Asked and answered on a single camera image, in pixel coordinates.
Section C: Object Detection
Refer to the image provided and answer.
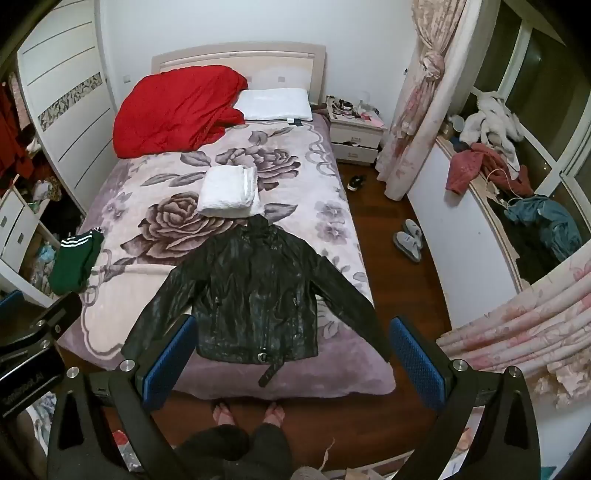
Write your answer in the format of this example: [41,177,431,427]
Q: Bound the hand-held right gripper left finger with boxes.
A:
[46,315,200,480]

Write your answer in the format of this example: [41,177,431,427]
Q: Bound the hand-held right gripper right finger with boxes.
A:
[389,315,541,480]

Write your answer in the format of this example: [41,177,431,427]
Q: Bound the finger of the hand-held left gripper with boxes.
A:
[0,290,85,356]

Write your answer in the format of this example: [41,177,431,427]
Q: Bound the black leather jacket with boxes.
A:
[121,216,391,388]

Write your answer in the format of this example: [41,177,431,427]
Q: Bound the hanging red clothes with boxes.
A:
[0,82,34,185]

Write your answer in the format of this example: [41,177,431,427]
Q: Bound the green pants with white stripes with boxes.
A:
[50,229,105,295]

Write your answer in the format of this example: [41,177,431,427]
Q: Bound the person's left foot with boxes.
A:
[211,401,237,428]

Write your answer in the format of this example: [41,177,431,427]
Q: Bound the person's foot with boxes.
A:
[211,401,237,428]
[263,401,288,428]

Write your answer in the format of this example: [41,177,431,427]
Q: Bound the white drawer unit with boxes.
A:
[0,187,62,306]

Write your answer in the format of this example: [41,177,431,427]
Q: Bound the loose pink floral curtain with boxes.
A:
[436,256,591,409]

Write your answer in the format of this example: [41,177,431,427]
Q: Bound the person's dark pants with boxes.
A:
[175,422,294,480]

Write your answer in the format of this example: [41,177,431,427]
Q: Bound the person's right foot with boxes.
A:
[263,401,288,428]

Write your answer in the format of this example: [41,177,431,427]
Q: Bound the white curved window ledge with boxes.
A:
[406,134,525,333]

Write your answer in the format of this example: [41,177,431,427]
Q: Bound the striped white cloth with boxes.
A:
[69,121,398,400]

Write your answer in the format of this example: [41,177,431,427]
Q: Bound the folded white towel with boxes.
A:
[198,165,265,217]

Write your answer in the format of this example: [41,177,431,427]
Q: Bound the blue garment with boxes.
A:
[505,196,583,264]

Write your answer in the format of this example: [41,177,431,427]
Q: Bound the dark red garment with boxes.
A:
[445,143,534,197]

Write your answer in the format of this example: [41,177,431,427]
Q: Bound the white wardrobe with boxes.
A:
[16,0,122,222]

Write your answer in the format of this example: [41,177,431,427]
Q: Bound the white nightstand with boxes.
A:
[327,105,386,166]

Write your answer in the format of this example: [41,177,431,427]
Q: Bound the red duvet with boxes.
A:
[113,66,249,159]

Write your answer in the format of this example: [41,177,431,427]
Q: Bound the white fluffy garment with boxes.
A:
[461,92,525,160]

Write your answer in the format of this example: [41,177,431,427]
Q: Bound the tied pink floral curtain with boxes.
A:
[376,0,481,201]

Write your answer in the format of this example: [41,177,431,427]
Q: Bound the clutter of small toiletries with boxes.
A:
[325,93,384,127]

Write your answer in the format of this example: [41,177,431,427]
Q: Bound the white pillow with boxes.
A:
[233,88,314,124]

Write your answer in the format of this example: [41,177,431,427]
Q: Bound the beige bed headboard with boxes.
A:
[151,41,327,116]

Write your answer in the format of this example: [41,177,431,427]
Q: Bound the white charging cable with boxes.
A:
[485,167,523,209]

